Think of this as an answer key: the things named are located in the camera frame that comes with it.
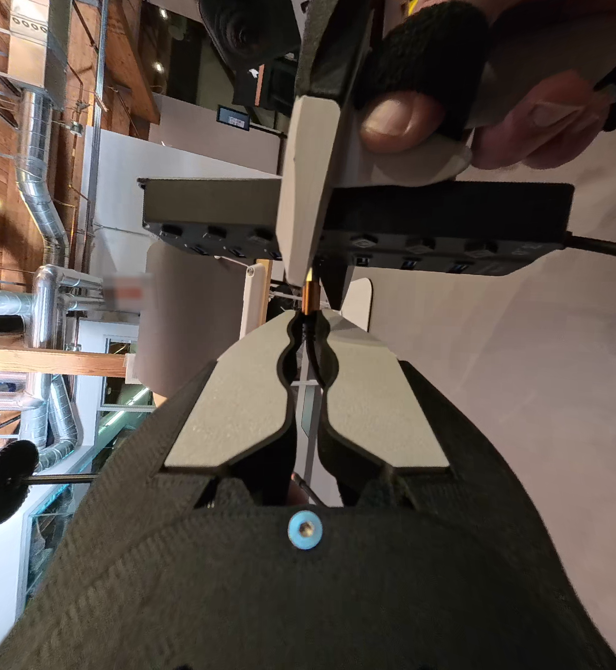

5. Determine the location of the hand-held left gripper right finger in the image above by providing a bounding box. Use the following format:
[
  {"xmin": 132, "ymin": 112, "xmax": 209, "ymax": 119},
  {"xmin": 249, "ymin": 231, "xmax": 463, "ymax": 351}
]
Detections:
[{"xmin": 317, "ymin": 308, "xmax": 451, "ymax": 507}]

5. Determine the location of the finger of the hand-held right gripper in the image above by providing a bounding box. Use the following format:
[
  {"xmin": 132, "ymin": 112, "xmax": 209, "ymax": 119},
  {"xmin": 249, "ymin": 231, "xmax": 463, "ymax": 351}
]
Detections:
[
  {"xmin": 316, "ymin": 258, "xmax": 354, "ymax": 311},
  {"xmin": 276, "ymin": 96, "xmax": 341, "ymax": 287}
]

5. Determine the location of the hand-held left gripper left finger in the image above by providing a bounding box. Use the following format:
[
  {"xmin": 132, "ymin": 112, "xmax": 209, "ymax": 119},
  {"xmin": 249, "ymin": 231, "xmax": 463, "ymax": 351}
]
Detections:
[{"xmin": 163, "ymin": 309, "xmax": 298, "ymax": 507}]

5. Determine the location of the black orange usb cable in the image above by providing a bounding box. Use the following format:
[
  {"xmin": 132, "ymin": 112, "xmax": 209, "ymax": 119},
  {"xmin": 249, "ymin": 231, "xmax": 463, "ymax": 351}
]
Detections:
[{"xmin": 291, "ymin": 267, "xmax": 325, "ymax": 507}]

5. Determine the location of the black usb hub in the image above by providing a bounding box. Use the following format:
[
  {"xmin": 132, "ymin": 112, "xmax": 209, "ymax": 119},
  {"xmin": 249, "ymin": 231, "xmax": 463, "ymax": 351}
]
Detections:
[{"xmin": 137, "ymin": 177, "xmax": 576, "ymax": 278}]

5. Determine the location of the black usb hub cable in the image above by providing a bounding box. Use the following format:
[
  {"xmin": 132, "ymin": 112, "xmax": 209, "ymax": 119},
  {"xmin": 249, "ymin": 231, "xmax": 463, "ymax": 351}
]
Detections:
[{"xmin": 564, "ymin": 234, "xmax": 616, "ymax": 294}]

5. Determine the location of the person's right hand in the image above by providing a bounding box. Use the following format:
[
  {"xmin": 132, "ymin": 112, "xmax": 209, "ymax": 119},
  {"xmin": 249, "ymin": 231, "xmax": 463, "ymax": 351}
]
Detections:
[{"xmin": 360, "ymin": 70, "xmax": 616, "ymax": 171}]

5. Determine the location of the white table leg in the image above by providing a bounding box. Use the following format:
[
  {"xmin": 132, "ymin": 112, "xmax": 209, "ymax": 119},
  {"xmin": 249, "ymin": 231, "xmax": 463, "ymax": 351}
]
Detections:
[{"xmin": 239, "ymin": 259, "xmax": 273, "ymax": 341}]

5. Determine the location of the grey rounded panel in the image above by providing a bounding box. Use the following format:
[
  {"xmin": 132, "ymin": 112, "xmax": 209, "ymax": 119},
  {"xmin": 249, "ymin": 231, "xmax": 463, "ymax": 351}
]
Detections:
[{"xmin": 133, "ymin": 241, "xmax": 248, "ymax": 401}]

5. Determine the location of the small black display tag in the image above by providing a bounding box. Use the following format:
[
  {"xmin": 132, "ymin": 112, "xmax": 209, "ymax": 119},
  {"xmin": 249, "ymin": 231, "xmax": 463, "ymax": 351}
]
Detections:
[{"xmin": 216, "ymin": 105, "xmax": 252, "ymax": 130}]

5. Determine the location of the black toothed disc on rod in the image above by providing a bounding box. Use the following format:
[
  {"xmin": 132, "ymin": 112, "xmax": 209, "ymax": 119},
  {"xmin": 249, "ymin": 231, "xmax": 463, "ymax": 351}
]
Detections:
[{"xmin": 0, "ymin": 440, "xmax": 99, "ymax": 528}]

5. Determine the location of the silver air duct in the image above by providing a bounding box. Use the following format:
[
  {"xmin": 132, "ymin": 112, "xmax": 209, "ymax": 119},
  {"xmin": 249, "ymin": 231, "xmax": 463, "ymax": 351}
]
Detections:
[
  {"xmin": 20, "ymin": 374, "xmax": 85, "ymax": 472},
  {"xmin": 14, "ymin": 89, "xmax": 73, "ymax": 268},
  {"xmin": 0, "ymin": 264, "xmax": 105, "ymax": 349}
]

